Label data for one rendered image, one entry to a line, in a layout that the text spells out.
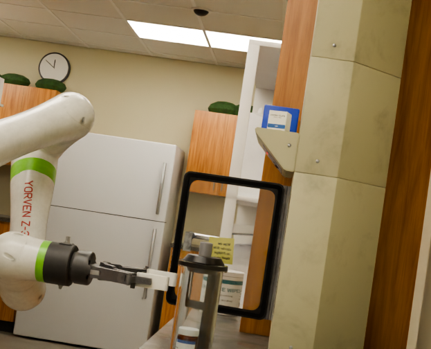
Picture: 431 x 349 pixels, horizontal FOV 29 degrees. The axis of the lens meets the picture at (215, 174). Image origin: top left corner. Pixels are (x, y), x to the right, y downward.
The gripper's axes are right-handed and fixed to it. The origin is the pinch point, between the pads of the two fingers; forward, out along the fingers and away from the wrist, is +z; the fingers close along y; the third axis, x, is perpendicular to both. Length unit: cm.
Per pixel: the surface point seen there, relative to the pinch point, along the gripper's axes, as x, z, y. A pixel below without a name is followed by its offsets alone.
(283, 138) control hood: -38, 20, 32
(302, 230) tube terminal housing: -14.9, 28.2, 32.2
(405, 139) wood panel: -46, 54, 70
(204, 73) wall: -139, -79, 587
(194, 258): -6.1, 6.2, -4.0
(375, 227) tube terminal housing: -19, 47, 45
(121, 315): 84, -108, 516
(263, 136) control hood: -37, 15, 32
